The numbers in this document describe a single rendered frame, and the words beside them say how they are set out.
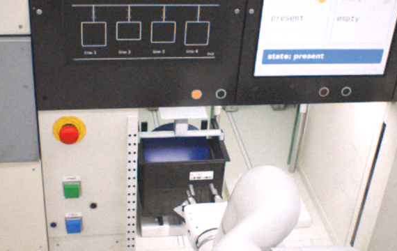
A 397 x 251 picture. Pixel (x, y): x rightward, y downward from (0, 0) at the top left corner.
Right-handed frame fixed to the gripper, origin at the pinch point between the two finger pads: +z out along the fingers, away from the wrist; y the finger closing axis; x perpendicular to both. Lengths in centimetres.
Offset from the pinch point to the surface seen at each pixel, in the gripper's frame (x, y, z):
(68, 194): 0.7, -28.7, 1.1
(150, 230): -29.5, -8.1, 21.9
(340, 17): 40.8, 24.9, 2.0
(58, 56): 32.9, -29.4, 2.1
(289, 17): 40.7, 14.5, 2.0
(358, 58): 31.9, 30.6, 2.0
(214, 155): -12.6, 9.9, 31.8
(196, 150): -14.2, 5.8, 36.7
